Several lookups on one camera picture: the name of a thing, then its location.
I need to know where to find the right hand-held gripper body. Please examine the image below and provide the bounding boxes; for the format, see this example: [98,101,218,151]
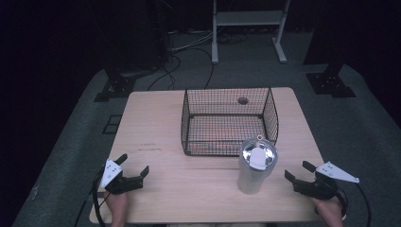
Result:
[292,161,360,201]

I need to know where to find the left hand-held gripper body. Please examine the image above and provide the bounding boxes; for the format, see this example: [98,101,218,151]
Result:
[99,159,145,195]

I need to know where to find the clear tumbler with white lid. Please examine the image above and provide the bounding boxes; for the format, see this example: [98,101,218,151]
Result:
[236,134,279,195]

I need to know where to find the black wire basket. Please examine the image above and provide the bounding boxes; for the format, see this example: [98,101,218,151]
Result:
[181,87,280,157]

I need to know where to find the person's left hand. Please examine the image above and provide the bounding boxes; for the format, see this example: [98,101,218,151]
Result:
[103,190,130,227]

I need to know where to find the person's right hand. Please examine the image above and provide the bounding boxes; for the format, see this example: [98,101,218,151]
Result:
[309,196,347,227]

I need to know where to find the black stand base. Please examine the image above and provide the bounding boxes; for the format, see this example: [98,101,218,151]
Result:
[94,62,149,103]
[305,60,357,98]

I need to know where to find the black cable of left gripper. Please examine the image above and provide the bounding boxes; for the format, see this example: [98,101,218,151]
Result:
[92,168,112,227]

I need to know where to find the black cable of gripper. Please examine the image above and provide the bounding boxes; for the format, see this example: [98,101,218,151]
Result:
[336,183,373,227]
[92,168,112,227]

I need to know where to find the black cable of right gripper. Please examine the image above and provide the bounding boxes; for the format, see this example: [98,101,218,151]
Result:
[336,183,373,227]

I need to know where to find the black floor cables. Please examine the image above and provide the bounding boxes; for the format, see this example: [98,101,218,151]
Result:
[147,31,249,92]

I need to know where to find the white floor cables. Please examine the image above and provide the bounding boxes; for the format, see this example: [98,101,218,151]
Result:
[167,28,216,53]

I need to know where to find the white metal table frame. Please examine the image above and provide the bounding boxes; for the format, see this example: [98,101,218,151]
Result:
[211,0,291,65]

